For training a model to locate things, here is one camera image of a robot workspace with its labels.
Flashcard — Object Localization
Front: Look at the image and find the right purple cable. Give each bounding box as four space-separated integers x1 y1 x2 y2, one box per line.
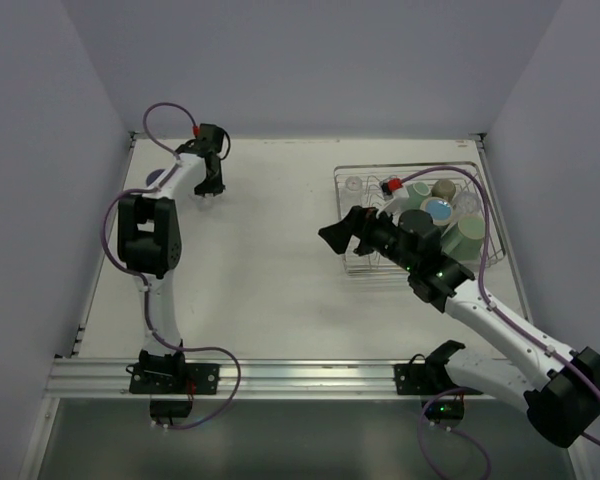
388 166 600 449

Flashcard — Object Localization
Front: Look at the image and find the black controller box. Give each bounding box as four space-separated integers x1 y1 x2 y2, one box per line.
422 398 465 429
149 399 193 427

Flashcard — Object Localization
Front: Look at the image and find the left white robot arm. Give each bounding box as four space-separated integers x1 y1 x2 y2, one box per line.
117 124 230 394

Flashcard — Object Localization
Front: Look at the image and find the aluminium mounting rail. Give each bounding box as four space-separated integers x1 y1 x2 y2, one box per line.
43 358 409 401

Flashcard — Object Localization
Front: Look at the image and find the blue cup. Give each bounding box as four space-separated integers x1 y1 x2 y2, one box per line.
420 197 455 232

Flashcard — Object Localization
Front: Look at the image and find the purple plastic cup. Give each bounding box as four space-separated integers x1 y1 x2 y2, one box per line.
145 169 164 186

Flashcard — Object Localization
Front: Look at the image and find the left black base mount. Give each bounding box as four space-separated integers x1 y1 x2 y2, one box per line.
125 350 220 395

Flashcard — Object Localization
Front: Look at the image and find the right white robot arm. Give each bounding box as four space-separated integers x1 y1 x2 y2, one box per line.
318 206 600 448

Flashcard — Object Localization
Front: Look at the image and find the beige cup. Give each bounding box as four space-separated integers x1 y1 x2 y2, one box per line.
431 178 456 202

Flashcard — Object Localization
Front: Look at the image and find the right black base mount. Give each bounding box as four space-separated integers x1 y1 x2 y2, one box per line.
392 340 466 396

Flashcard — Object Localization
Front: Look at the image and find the right black controller box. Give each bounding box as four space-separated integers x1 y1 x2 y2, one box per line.
422 398 465 429

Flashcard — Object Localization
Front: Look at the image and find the left black controller box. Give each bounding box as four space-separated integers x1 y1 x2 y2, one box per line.
149 399 193 427

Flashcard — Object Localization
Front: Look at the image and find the small mint green cup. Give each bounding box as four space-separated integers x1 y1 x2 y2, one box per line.
403 182 431 210

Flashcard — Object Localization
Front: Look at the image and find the metal wire dish rack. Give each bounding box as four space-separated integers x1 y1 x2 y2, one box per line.
334 162 506 276

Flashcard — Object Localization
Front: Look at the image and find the large green cup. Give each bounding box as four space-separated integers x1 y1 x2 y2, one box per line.
441 214 486 261

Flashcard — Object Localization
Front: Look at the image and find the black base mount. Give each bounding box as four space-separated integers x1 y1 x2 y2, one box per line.
125 350 220 395
392 340 466 396

